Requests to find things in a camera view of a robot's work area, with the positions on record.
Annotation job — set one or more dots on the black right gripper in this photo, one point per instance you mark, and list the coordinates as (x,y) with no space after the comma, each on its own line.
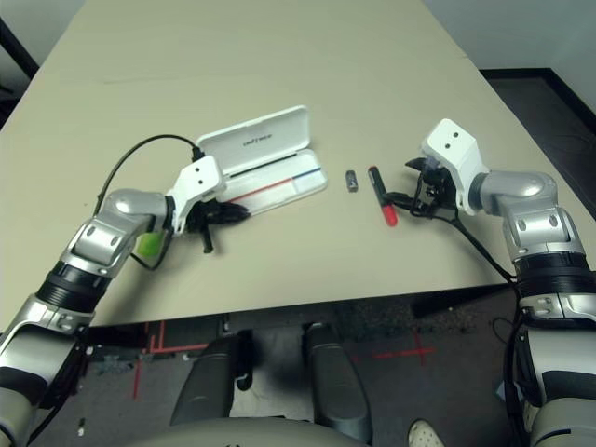
(435,191)

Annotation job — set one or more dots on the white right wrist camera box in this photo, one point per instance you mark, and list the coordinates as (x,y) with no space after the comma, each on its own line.
(454,149)

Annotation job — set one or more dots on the dark grey robot left leg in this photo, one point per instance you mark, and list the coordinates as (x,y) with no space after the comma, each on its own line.
(209,382)

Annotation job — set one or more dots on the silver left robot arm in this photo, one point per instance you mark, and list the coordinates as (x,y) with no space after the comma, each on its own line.
(93,242)

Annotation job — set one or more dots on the black metal table frame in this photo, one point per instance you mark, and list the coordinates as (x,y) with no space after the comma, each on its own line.
(18,51)

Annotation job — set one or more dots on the dark grey robot leg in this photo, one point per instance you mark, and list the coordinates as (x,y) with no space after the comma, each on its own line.
(209,382)
(335,382)

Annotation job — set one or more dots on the black marker with red cap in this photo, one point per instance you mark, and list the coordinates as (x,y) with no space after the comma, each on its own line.
(377,184)

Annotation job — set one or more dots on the white plastic pencil case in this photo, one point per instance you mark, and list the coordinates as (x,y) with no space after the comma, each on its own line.
(261,135)

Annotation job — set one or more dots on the white clog shoe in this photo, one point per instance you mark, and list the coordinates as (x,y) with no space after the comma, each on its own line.
(424,435)

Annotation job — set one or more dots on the grey robot torso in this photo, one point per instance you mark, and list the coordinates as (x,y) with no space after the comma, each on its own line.
(233,435)

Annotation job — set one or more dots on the dark grey robot right leg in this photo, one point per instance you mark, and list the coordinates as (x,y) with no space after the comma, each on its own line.
(335,382)

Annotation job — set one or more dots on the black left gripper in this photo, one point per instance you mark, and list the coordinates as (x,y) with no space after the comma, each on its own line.
(205,219)

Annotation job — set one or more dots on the green and clear eraser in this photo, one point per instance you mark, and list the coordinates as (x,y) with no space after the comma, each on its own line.
(149,244)

